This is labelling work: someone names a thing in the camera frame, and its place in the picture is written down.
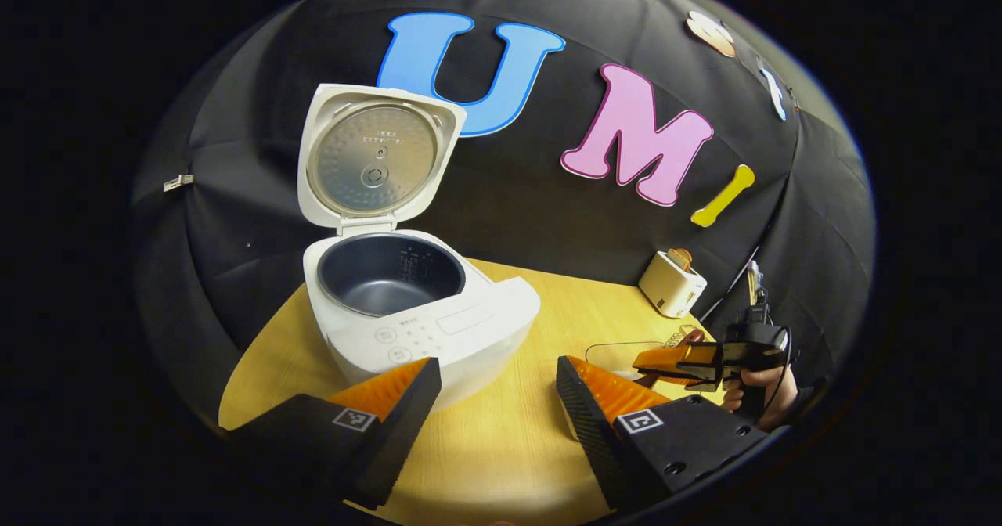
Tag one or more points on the white rice cooker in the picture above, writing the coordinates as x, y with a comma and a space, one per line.
485, 330

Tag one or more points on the brown wooden spoon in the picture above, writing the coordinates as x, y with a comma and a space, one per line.
693, 336

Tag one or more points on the black backdrop cloth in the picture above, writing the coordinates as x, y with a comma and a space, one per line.
532, 197

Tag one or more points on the white toaster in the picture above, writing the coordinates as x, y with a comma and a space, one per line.
665, 291

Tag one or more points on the clear plastic rice container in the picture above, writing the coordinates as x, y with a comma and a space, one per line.
614, 356

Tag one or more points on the toasted bread slice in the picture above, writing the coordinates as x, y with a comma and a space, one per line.
675, 260
685, 257

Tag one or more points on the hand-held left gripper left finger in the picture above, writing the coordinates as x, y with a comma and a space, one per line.
407, 416

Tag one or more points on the white cloth clip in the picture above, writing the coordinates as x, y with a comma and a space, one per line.
178, 182

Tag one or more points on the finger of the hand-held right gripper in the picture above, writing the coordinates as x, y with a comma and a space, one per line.
673, 356
701, 379

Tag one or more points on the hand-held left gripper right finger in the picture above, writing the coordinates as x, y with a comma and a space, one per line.
587, 424

